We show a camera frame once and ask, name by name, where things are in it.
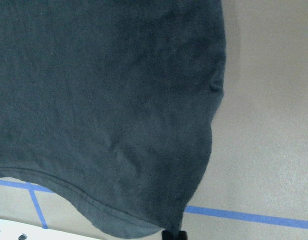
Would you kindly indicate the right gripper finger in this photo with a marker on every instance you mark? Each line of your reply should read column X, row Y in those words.
column 166, row 235

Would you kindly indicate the black printed t-shirt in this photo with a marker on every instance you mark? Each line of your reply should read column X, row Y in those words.
column 109, row 104

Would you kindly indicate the white central pedestal column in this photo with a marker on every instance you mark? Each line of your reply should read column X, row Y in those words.
column 13, row 230

